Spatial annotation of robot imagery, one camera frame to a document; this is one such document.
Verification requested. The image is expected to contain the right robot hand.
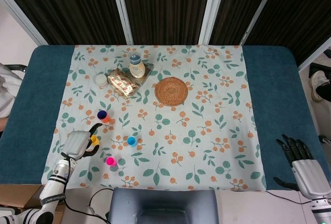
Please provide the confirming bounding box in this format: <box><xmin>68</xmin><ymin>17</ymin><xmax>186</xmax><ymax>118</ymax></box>
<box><xmin>273</xmin><ymin>133</ymin><xmax>329</xmax><ymax>200</ymax></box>

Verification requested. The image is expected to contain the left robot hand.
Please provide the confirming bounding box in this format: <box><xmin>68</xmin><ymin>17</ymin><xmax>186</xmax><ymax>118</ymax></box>
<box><xmin>61</xmin><ymin>123</ymin><xmax>103</xmax><ymax>160</ymax></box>

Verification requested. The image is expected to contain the small white lidded jar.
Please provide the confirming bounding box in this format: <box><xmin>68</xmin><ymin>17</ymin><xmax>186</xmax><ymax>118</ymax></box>
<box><xmin>94</xmin><ymin>73</ymin><xmax>108</xmax><ymax>88</ymax></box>

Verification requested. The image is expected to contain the brown cardboard box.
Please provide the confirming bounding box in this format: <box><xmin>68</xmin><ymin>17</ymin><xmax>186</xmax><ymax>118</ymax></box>
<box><xmin>0</xmin><ymin>184</ymin><xmax>67</xmax><ymax>224</ymax></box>

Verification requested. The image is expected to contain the gold foil snack bag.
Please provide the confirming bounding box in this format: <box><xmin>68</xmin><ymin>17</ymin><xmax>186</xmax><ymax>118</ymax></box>
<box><xmin>107</xmin><ymin>68</ymin><xmax>140</xmax><ymax>99</ymax></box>

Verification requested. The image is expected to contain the person in white clothing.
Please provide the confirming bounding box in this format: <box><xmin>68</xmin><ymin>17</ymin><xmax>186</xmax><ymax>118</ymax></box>
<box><xmin>0</xmin><ymin>63</ymin><xmax>24</xmax><ymax>118</ymax></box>

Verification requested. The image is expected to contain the teal table cover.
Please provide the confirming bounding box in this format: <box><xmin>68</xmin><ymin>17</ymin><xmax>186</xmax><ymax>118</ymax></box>
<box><xmin>0</xmin><ymin>44</ymin><xmax>331</xmax><ymax>191</ymax></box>

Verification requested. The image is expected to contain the floral print tablecloth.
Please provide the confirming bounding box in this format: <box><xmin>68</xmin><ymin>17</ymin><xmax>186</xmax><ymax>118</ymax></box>
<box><xmin>41</xmin><ymin>44</ymin><xmax>267</xmax><ymax>191</ymax></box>

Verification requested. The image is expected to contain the beige sauce squeeze bottle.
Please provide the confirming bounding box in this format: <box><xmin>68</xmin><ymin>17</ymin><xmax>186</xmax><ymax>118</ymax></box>
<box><xmin>128</xmin><ymin>52</ymin><xmax>146</xmax><ymax>80</ymax></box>

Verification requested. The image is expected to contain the black chair armrest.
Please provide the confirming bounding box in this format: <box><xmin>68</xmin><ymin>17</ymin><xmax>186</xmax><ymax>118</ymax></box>
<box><xmin>4</xmin><ymin>64</ymin><xmax>28</xmax><ymax>73</ymax></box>

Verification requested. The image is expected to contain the white sneaker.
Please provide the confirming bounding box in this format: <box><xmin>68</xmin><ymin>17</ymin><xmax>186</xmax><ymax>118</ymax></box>
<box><xmin>311</xmin><ymin>70</ymin><xmax>331</xmax><ymax>103</ymax></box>

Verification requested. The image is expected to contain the dark square coaster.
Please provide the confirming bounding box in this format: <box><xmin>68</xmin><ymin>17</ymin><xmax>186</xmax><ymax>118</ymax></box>
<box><xmin>117</xmin><ymin>63</ymin><xmax>155</xmax><ymax>87</ymax></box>

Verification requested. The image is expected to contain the dark grey robot chest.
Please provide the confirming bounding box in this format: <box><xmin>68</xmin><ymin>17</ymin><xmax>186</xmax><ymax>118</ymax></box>
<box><xmin>107</xmin><ymin>188</ymin><xmax>219</xmax><ymax>224</ymax></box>

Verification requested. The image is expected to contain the round woven rattan coaster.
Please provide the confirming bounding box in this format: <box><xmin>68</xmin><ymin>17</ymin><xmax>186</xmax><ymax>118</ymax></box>
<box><xmin>155</xmin><ymin>77</ymin><xmax>190</xmax><ymax>106</ymax></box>

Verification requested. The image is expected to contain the dark folding screen panel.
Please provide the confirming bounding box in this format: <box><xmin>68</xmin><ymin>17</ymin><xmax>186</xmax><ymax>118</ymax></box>
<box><xmin>240</xmin><ymin>0</ymin><xmax>331</xmax><ymax>69</ymax></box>
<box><xmin>110</xmin><ymin>0</ymin><xmax>228</xmax><ymax>46</ymax></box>
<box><xmin>0</xmin><ymin>0</ymin><xmax>134</xmax><ymax>46</ymax></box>
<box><xmin>199</xmin><ymin>0</ymin><xmax>281</xmax><ymax>46</ymax></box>

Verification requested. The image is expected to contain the thin black cable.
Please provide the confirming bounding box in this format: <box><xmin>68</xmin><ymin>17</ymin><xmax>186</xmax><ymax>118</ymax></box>
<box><xmin>266</xmin><ymin>190</ymin><xmax>312</xmax><ymax>205</ymax></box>

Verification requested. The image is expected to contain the black cable with connector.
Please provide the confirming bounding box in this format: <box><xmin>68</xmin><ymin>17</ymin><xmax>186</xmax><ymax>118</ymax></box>
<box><xmin>87</xmin><ymin>188</ymin><xmax>114</xmax><ymax>216</ymax></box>

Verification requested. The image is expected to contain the black left hand cable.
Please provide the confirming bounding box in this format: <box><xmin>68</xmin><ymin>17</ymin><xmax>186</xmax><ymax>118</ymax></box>
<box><xmin>61</xmin><ymin>153</ymin><xmax>111</xmax><ymax>221</ymax></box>

